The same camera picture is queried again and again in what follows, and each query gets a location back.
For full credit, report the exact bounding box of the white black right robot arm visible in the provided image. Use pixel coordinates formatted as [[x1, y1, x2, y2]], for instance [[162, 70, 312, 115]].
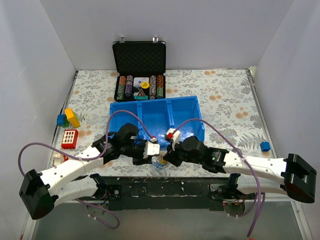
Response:
[[163, 133, 317, 204]]

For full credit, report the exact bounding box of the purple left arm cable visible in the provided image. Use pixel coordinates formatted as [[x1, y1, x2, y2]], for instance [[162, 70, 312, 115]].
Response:
[[18, 109, 156, 230]]

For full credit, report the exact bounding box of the white red toy piece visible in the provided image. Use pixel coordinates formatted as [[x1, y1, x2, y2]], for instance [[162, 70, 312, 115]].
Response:
[[52, 153, 69, 167]]

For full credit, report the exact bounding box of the blue three-compartment plastic bin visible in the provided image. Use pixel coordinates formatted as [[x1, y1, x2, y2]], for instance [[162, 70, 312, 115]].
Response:
[[108, 96, 205, 150]]

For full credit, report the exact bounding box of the yellow toy brick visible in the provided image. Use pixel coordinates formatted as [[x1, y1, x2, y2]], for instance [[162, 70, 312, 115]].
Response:
[[64, 108, 81, 128]]

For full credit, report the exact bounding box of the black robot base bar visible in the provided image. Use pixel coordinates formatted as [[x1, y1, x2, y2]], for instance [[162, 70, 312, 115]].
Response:
[[85, 176, 229, 211]]

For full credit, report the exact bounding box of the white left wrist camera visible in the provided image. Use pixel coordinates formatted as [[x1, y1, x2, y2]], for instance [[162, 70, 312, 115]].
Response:
[[143, 141, 160, 159]]

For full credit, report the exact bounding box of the red white window brick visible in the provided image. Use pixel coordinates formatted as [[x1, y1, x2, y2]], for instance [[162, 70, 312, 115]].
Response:
[[61, 129, 79, 149]]

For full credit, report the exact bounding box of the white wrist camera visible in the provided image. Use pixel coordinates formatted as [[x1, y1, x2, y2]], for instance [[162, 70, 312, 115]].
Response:
[[143, 141, 160, 159], [165, 128, 181, 143]]

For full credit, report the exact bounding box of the green toy brick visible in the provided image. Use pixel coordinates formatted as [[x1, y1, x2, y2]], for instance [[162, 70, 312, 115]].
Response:
[[62, 120, 70, 128]]

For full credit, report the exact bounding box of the blue toy cube right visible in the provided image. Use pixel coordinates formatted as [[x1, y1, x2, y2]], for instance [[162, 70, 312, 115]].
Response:
[[259, 141, 271, 152]]

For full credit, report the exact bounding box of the blue toy brick left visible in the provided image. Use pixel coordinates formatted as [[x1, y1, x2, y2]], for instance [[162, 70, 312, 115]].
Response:
[[56, 114, 67, 127]]

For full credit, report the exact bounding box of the floral table mat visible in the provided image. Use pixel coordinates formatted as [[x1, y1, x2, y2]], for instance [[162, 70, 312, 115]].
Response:
[[48, 68, 278, 178]]

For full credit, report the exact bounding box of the black poker chip case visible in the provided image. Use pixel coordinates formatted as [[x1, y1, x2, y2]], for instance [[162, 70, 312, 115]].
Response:
[[112, 37, 167, 102]]

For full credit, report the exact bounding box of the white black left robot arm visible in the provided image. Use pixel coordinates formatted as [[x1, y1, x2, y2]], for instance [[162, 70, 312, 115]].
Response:
[[19, 123, 160, 220]]

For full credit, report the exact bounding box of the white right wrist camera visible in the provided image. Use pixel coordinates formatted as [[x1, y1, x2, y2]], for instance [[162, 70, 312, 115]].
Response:
[[165, 128, 181, 143]]

